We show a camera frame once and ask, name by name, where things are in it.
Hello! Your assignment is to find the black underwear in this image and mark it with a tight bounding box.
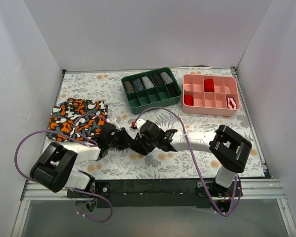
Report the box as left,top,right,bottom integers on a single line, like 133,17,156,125
130,136,155,156
167,83,180,97

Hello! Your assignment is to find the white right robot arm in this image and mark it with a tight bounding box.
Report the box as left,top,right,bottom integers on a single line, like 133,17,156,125
135,119,252,196

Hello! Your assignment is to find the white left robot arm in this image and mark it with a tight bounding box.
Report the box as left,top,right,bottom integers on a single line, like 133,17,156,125
30,123,135,198

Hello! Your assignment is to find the orange camouflage underwear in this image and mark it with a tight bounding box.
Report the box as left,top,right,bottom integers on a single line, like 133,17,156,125
46,98,108,142

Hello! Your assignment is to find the brown rolled underwear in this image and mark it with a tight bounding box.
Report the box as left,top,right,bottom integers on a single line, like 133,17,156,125
124,81,136,94

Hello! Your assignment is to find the red rolled underwear lower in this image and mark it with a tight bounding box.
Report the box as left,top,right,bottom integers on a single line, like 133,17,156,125
184,94,193,106

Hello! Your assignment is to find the black rolled underwear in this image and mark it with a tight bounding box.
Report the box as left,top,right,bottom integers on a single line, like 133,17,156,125
167,83,180,97

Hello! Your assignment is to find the blue striped rolled underwear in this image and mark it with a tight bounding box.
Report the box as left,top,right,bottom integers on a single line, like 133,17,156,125
133,79,145,92

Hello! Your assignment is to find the grey white striped rolled underwear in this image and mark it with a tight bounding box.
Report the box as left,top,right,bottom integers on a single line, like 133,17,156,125
160,72,173,84

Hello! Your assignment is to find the red rolled underwear upper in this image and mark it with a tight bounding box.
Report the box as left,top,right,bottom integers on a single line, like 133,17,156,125
204,79,215,92

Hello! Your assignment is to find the red white rolled underwear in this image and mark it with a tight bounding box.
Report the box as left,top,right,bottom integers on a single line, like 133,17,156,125
226,97,237,110

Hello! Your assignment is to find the green divided organizer box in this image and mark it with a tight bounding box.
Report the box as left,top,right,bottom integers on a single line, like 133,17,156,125
121,67,182,115

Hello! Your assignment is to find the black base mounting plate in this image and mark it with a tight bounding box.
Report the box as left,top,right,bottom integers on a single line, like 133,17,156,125
66,177,242,208

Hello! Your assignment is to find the pink divided organizer box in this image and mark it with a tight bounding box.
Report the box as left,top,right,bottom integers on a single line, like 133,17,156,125
182,74,241,117

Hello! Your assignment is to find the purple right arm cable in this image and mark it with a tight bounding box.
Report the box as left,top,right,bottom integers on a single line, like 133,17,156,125
130,106,244,217

